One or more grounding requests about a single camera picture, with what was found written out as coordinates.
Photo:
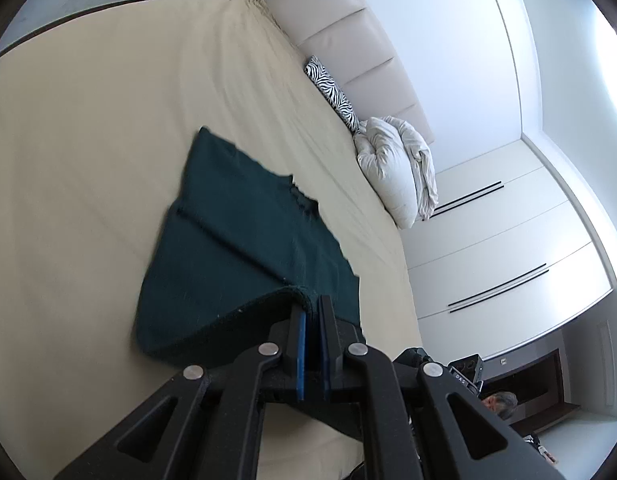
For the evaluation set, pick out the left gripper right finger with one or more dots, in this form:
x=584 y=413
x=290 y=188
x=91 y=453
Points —
x=416 y=424

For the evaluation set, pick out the dark green knitted garment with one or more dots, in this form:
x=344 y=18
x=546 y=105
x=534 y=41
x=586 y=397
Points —
x=237 y=248

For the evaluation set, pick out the cream padded headboard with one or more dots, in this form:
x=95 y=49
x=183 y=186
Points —
x=351 y=42

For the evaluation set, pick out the beige bed sheet mattress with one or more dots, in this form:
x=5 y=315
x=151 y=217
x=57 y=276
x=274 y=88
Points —
x=96 y=121

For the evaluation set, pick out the zebra print pillow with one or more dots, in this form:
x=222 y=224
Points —
x=336 y=98

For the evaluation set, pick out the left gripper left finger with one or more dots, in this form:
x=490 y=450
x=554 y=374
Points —
x=203 y=423

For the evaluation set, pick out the white folded duvet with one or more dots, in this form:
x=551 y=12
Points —
x=398 y=164

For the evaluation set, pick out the white wardrobe with black handles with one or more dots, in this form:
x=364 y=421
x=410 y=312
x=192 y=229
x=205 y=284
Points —
x=504 y=259

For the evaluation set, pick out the person head grey hair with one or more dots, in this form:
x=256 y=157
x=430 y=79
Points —
x=503 y=404

